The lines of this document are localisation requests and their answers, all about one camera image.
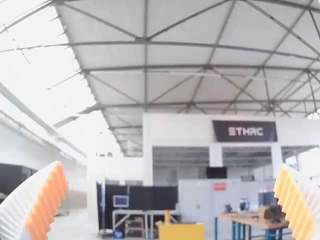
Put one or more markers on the black partition wall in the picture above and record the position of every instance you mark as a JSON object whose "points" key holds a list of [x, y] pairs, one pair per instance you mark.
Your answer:
{"points": [[150, 197]]}

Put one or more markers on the yellow wheeled cabinet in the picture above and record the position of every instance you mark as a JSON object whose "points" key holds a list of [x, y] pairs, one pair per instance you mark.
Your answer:
{"points": [[182, 231]]}

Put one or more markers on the black banner sign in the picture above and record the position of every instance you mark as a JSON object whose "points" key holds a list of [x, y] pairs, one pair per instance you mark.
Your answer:
{"points": [[245, 131]]}

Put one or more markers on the computer monitor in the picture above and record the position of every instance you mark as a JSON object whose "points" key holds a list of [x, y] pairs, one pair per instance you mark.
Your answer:
{"points": [[121, 201]]}

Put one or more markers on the blue frame workbench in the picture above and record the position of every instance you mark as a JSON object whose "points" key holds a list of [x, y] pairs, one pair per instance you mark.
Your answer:
{"points": [[250, 217]]}

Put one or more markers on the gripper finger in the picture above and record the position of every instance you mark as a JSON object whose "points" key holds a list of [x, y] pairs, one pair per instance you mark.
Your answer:
{"points": [[27, 207], [302, 207]]}

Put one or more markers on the grey metal cabinet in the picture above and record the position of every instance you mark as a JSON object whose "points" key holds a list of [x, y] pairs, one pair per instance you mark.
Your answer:
{"points": [[197, 200]]}

